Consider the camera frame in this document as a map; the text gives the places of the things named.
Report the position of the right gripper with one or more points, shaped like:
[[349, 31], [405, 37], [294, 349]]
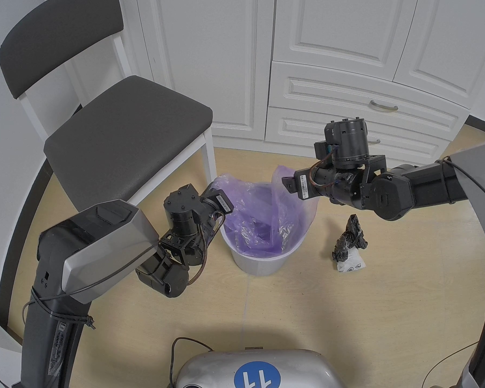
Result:
[[321, 182]]

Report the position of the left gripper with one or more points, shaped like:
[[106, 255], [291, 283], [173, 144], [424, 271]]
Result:
[[219, 202]]

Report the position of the purple plastic bag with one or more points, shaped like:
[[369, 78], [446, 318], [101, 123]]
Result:
[[262, 212]]

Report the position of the black plastic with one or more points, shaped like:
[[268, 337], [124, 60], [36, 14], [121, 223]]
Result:
[[349, 237]]

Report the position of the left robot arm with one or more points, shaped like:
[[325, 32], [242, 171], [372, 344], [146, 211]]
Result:
[[101, 249]]

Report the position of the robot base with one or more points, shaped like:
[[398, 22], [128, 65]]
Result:
[[258, 368]]

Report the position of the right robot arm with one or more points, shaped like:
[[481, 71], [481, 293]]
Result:
[[420, 180]]

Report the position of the white trash bin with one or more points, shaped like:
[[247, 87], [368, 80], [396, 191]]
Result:
[[258, 264]]

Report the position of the crumpled white printed paper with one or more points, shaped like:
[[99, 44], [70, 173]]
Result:
[[351, 267]]

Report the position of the white chair with grey cushions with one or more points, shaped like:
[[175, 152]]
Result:
[[125, 135]]

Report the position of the white wardrobe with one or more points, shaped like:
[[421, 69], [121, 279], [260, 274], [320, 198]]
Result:
[[327, 14]]

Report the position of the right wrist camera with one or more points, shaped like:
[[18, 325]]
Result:
[[322, 150]]

